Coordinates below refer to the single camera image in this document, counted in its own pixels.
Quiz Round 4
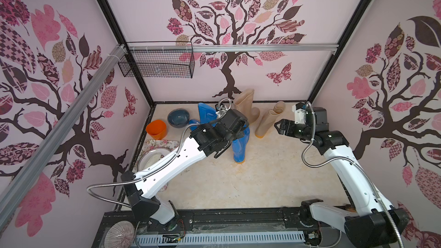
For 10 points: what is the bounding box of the blue rain boot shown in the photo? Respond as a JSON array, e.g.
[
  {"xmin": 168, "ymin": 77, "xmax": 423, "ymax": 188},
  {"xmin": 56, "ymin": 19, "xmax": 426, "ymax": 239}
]
[
  {"xmin": 232, "ymin": 127, "xmax": 250, "ymax": 164},
  {"xmin": 189, "ymin": 103, "xmax": 218, "ymax": 125}
]

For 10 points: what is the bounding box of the tall beige rain boot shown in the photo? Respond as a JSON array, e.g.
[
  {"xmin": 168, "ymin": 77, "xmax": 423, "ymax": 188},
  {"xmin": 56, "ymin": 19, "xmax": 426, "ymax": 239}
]
[{"xmin": 233, "ymin": 88, "xmax": 260, "ymax": 124}]

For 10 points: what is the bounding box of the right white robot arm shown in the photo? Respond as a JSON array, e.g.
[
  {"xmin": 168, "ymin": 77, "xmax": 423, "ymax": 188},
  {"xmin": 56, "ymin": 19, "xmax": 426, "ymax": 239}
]
[{"xmin": 274, "ymin": 102, "xmax": 410, "ymax": 248}]

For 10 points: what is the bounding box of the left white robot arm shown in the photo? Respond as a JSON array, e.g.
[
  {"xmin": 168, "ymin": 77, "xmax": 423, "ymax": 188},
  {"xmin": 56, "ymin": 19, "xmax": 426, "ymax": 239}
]
[{"xmin": 87, "ymin": 109, "xmax": 249, "ymax": 225}]

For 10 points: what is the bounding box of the grey blue bowl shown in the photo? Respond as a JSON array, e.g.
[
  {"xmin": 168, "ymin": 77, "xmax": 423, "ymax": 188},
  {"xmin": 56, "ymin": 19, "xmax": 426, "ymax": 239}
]
[{"xmin": 167, "ymin": 109, "xmax": 190, "ymax": 128}]

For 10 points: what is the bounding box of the orange plastic cup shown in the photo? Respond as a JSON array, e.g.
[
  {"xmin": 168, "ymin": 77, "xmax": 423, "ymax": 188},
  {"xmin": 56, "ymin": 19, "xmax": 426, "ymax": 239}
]
[{"xmin": 145, "ymin": 119, "xmax": 167, "ymax": 140}]

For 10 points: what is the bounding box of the white radish with leaves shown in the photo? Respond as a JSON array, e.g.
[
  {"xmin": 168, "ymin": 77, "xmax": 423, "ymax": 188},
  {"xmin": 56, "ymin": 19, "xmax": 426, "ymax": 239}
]
[{"xmin": 139, "ymin": 153, "xmax": 163, "ymax": 171}]

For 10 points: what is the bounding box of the floral placemat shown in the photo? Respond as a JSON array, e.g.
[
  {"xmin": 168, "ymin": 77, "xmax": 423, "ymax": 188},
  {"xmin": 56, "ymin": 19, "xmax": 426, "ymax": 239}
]
[{"xmin": 133, "ymin": 139, "xmax": 179, "ymax": 172}]

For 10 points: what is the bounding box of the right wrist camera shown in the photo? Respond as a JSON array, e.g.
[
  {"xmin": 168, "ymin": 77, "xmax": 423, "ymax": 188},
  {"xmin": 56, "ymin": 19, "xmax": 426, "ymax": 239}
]
[{"xmin": 292, "ymin": 102, "xmax": 309, "ymax": 125}]

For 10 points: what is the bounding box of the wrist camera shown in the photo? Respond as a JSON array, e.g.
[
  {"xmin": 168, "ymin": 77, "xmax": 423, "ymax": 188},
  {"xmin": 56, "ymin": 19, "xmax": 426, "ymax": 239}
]
[
  {"xmin": 292, "ymin": 102, "xmax": 309, "ymax": 125},
  {"xmin": 215, "ymin": 98, "xmax": 232, "ymax": 118}
]

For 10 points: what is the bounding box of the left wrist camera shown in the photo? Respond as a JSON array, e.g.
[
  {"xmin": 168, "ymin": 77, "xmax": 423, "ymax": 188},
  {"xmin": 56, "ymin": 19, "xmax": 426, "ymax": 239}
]
[{"xmin": 215, "ymin": 98, "xmax": 232, "ymax": 118}]

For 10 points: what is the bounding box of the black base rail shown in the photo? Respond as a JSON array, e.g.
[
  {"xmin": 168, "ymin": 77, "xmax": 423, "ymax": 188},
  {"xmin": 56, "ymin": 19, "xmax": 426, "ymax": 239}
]
[{"xmin": 99, "ymin": 207, "xmax": 329, "ymax": 232}]

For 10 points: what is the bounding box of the rear aluminium rail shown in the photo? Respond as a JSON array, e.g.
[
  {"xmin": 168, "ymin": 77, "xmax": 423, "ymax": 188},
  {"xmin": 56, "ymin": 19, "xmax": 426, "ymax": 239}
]
[{"xmin": 129, "ymin": 44, "xmax": 339, "ymax": 53}]

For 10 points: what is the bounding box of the aluminium rail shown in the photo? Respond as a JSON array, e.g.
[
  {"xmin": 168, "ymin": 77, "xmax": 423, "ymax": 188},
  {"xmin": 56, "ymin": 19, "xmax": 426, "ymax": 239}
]
[
  {"xmin": 129, "ymin": 44, "xmax": 339, "ymax": 53},
  {"xmin": 1, "ymin": 44, "xmax": 126, "ymax": 228}
]

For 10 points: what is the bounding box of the black wire basket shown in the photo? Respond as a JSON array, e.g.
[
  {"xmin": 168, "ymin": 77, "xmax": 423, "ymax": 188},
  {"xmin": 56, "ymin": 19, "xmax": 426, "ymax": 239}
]
[{"xmin": 118, "ymin": 41, "xmax": 195, "ymax": 79}]

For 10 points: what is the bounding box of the white slotted cable duct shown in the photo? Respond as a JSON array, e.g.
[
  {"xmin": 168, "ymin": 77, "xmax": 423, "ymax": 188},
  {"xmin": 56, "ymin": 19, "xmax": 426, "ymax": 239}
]
[{"xmin": 137, "ymin": 231, "xmax": 305, "ymax": 247}]

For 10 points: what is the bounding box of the round wire fan guard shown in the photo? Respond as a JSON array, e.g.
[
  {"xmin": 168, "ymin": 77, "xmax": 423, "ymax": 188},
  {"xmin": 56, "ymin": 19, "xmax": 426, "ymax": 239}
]
[{"xmin": 104, "ymin": 220, "xmax": 136, "ymax": 248}]

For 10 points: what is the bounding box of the left aluminium rail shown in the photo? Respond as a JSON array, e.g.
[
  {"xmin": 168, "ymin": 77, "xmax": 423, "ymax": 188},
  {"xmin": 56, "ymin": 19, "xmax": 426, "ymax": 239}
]
[{"xmin": 1, "ymin": 44, "xmax": 126, "ymax": 228}]

